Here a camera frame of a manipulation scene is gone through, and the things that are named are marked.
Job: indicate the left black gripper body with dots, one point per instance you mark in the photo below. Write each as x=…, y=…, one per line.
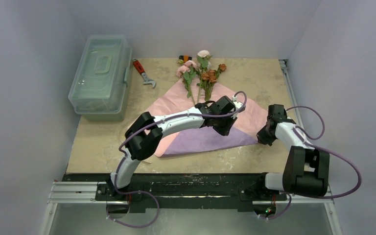
x=223, y=124

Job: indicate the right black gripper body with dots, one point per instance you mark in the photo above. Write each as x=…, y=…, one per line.
x=265, y=136

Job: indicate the pink purple wrapping paper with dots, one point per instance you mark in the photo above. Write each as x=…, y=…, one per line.
x=243, y=132

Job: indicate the white and orange rose stems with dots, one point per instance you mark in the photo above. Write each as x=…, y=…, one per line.
x=207, y=76

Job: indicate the pink rose stem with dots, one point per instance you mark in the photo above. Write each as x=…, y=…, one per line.
x=187, y=72

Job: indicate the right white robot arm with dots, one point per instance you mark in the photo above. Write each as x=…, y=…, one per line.
x=306, y=171

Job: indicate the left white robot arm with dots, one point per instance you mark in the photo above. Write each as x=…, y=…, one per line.
x=143, y=137

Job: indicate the small orange black tool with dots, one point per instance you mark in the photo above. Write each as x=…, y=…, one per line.
x=183, y=59

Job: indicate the clear plastic storage box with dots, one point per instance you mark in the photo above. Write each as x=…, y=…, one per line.
x=100, y=85

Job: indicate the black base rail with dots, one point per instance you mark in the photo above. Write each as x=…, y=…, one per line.
x=243, y=192

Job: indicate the orange handled adjustable wrench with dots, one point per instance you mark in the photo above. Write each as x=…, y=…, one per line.
x=141, y=71

